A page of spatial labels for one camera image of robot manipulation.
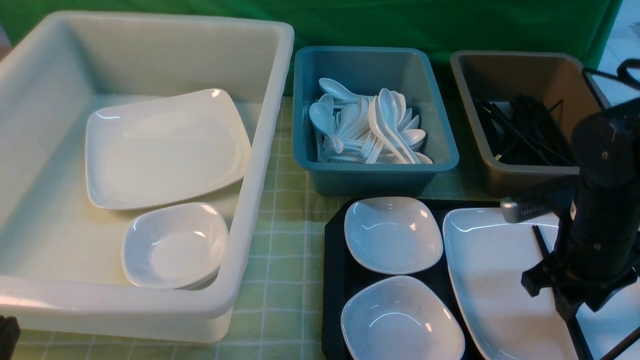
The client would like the brown plastic bin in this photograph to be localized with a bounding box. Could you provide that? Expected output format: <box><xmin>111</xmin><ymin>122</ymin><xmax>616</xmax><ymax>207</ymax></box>
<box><xmin>450</xmin><ymin>50</ymin><xmax>610</xmax><ymax>198</ymax></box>

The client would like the black chopstick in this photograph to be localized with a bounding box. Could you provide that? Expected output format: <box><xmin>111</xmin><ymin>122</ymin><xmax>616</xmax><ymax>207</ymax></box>
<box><xmin>532</xmin><ymin>225</ymin><xmax>594</xmax><ymax>360</ymax></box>

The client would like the white bowl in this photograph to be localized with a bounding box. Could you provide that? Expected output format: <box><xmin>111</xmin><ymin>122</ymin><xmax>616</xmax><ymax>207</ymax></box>
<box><xmin>343</xmin><ymin>196</ymin><xmax>444</xmax><ymax>275</ymax></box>
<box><xmin>340</xmin><ymin>275</ymin><xmax>466</xmax><ymax>360</ymax></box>
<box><xmin>121</xmin><ymin>202</ymin><xmax>229</xmax><ymax>290</ymax></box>

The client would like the pile of black chopsticks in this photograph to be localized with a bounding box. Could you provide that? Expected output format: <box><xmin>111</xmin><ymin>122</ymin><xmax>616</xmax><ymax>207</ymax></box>
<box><xmin>471</xmin><ymin>93</ymin><xmax>576</xmax><ymax>167</ymax></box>

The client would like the large white plastic tub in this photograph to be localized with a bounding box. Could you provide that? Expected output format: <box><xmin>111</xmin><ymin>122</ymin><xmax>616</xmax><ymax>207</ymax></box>
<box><xmin>1</xmin><ymin>11</ymin><xmax>295</xmax><ymax>344</ymax></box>

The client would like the white bowl in tub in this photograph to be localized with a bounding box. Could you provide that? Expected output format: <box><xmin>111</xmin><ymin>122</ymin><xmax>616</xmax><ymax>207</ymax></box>
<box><xmin>121</xmin><ymin>202</ymin><xmax>229</xmax><ymax>290</ymax></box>

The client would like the white rice plate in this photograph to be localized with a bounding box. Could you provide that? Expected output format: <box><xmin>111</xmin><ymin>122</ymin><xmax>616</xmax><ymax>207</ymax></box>
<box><xmin>442</xmin><ymin>207</ymin><xmax>640</xmax><ymax>360</ymax></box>

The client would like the green checkered tablecloth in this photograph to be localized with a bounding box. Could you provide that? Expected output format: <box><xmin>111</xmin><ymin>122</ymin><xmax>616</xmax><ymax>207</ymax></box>
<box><xmin>0</xmin><ymin>96</ymin><xmax>640</xmax><ymax>360</ymax></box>

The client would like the teal plastic bin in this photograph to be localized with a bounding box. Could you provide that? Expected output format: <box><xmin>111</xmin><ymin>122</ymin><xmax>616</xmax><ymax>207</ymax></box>
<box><xmin>292</xmin><ymin>46</ymin><xmax>460</xmax><ymax>198</ymax></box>

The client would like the black serving tray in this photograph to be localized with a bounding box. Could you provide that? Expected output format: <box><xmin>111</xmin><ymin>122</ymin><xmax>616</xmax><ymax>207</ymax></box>
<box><xmin>321</xmin><ymin>198</ymin><xmax>483</xmax><ymax>360</ymax></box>

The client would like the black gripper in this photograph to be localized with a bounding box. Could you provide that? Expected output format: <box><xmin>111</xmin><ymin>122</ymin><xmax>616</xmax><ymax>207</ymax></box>
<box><xmin>521</xmin><ymin>250</ymin><xmax>639</xmax><ymax>321</ymax></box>

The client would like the white spoon upright in pile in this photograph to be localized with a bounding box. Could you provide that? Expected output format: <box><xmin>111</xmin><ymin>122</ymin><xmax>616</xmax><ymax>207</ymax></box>
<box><xmin>368</xmin><ymin>88</ymin><xmax>419</xmax><ymax>165</ymax></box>

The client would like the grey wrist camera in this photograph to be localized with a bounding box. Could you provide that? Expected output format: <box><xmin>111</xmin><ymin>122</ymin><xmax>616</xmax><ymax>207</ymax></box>
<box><xmin>500</xmin><ymin>191</ymin><xmax>573</xmax><ymax>224</ymax></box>

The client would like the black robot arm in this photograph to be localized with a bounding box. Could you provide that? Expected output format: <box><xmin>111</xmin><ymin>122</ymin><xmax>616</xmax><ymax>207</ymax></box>
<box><xmin>514</xmin><ymin>99</ymin><xmax>639</xmax><ymax>321</ymax></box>

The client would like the green backdrop cloth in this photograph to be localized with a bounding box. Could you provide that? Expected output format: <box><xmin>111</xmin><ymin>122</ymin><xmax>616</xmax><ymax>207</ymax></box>
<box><xmin>0</xmin><ymin>0</ymin><xmax>622</xmax><ymax>96</ymax></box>

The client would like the pile of white spoons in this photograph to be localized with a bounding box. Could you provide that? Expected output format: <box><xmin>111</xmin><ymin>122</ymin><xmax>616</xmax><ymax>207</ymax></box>
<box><xmin>308</xmin><ymin>90</ymin><xmax>434</xmax><ymax>165</ymax></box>

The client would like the white square plate in tub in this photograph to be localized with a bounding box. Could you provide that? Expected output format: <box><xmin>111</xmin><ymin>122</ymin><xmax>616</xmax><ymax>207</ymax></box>
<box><xmin>85</xmin><ymin>88</ymin><xmax>252</xmax><ymax>211</ymax></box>

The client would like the white spoon top of pile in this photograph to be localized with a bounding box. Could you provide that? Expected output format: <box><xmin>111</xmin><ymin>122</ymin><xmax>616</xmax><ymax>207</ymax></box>
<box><xmin>318</xmin><ymin>77</ymin><xmax>361</xmax><ymax>103</ymax></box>

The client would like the black object bottom left corner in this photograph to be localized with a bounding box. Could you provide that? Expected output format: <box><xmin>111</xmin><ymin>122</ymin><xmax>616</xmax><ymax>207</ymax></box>
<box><xmin>0</xmin><ymin>316</ymin><xmax>21</xmax><ymax>360</ymax></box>

